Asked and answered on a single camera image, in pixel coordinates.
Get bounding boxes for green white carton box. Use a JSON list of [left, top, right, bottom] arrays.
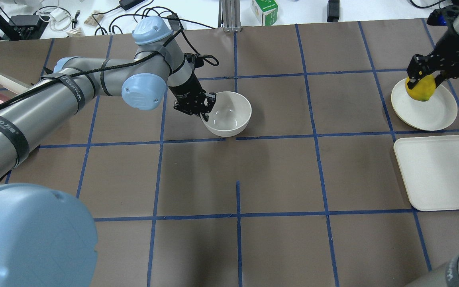
[[250, 0, 279, 26]]

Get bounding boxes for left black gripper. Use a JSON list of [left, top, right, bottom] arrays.
[[168, 72, 217, 122]]

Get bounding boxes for cream round plate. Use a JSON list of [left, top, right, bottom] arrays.
[[390, 80, 458, 131]]

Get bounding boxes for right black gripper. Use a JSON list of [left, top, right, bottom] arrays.
[[406, 28, 459, 90]]

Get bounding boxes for aluminium frame post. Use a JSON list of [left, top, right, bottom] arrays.
[[218, 0, 241, 32]]

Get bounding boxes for cream rectangular tray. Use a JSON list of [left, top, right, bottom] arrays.
[[393, 135, 459, 211]]

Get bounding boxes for yellow lemon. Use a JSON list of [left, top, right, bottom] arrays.
[[405, 75, 436, 102]]

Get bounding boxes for black power adapter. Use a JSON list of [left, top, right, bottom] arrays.
[[326, 0, 340, 22]]

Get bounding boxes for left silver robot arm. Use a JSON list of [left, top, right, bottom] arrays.
[[0, 16, 216, 287]]

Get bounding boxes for beige plate in rack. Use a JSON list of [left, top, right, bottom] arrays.
[[0, 73, 32, 94]]

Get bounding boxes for white ceramic bowl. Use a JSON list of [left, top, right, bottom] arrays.
[[201, 91, 253, 138]]

